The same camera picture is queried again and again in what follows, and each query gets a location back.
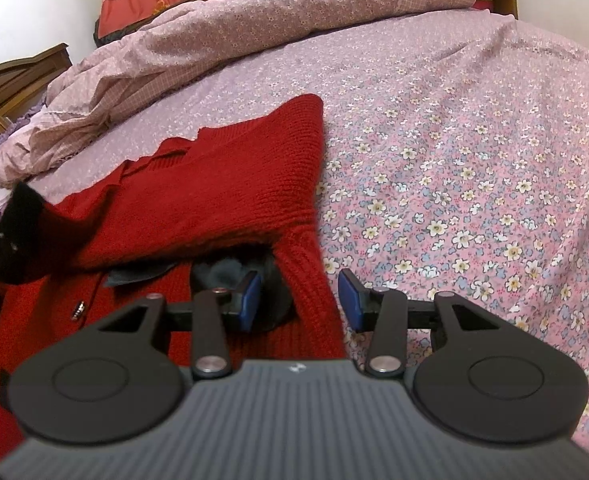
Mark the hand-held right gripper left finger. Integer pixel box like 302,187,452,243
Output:
97,270,262,380

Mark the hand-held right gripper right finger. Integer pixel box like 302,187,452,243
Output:
338,269,500,378

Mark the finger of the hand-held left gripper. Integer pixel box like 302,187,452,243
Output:
0,182,46,283

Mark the red knitted sweater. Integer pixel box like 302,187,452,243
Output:
0,94,347,466

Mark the lilac ruffled pillow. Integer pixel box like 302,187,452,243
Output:
0,105,45,241

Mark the dark wooden cabinet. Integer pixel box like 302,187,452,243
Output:
0,42,72,196

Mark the pink floral bed sheet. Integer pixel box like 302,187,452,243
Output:
0,10,589,441

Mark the pink and cream curtain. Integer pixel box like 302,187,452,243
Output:
98,0,210,41

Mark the pink floral quilt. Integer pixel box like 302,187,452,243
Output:
0,0,487,191

